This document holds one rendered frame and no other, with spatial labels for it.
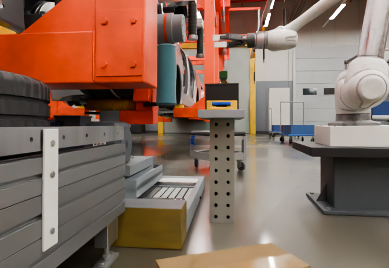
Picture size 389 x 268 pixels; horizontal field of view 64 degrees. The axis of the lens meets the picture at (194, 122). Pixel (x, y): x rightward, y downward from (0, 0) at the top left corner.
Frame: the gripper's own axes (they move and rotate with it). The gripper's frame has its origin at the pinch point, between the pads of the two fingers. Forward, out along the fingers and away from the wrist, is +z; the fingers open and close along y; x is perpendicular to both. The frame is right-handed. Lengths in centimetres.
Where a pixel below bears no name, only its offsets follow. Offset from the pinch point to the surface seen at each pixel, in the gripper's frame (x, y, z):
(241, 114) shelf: -39, -49, -12
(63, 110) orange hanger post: -23, 348, 279
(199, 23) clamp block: 8.9, -2.5, 7.9
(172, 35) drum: -2.3, -22.0, 18.8
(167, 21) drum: 3.5, -23.9, 20.6
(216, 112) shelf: -39, -49, -3
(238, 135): -53, 106, -15
